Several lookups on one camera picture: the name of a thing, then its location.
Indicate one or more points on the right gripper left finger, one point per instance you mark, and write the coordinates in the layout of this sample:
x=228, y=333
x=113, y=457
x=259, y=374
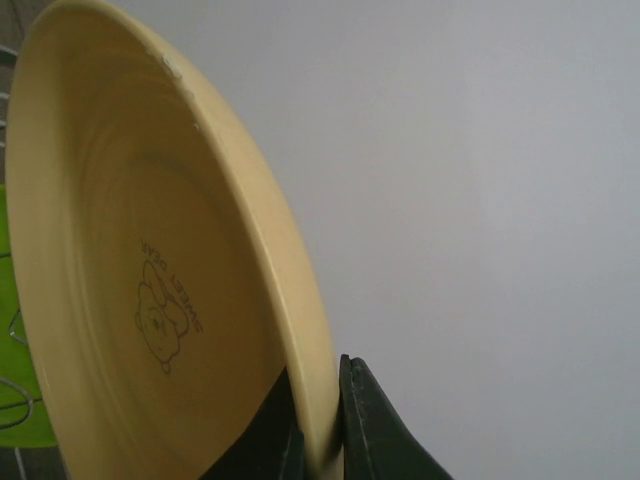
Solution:
x=271, y=447

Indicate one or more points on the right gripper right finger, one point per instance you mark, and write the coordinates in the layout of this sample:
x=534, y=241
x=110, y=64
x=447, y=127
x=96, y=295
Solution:
x=377, y=443

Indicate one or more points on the yellow plate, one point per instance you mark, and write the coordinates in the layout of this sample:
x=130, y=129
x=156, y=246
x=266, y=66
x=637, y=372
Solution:
x=162, y=280

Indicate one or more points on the green plate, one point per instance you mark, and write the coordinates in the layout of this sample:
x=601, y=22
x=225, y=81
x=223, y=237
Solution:
x=24, y=419

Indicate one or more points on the metal wire dish rack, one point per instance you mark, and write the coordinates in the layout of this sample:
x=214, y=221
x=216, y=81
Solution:
x=16, y=18

